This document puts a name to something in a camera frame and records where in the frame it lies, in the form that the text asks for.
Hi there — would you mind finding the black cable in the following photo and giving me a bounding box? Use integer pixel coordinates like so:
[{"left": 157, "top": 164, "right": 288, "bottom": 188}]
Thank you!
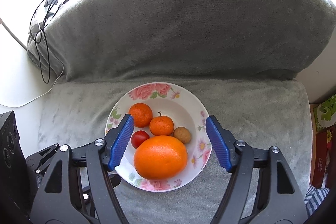
[{"left": 28, "top": 0, "right": 131, "bottom": 84}]

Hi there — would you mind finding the small mandarin with stem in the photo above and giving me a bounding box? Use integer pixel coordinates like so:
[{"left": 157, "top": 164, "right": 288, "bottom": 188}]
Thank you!
[{"left": 149, "top": 112, "right": 174, "bottom": 136}]

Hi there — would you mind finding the small mandarin back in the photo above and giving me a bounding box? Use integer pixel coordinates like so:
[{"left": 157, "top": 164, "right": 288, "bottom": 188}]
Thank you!
[{"left": 128, "top": 103, "right": 153, "bottom": 128}]

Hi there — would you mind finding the floral white ceramic plate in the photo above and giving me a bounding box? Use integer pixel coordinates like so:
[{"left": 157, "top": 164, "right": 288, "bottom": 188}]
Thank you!
[{"left": 105, "top": 83, "right": 212, "bottom": 192}]

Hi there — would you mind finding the green printed box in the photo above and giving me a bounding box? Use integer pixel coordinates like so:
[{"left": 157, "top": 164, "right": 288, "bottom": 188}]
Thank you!
[{"left": 313, "top": 94, "right": 336, "bottom": 131}]

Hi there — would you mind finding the grey sofa back cushion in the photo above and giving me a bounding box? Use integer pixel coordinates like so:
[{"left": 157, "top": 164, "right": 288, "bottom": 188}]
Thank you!
[{"left": 27, "top": 0, "right": 335, "bottom": 81}]

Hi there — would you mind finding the red cherry tomato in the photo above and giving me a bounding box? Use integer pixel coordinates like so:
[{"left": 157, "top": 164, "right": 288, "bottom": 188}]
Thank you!
[{"left": 130, "top": 130, "right": 150, "bottom": 149}]

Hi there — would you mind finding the striped cloth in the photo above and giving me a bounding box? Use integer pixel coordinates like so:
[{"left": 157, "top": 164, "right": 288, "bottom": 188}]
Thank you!
[{"left": 304, "top": 185, "right": 330, "bottom": 217}]

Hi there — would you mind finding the large orange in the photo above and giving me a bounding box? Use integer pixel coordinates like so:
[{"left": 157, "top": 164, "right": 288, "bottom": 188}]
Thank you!
[{"left": 133, "top": 135, "right": 188, "bottom": 180}]

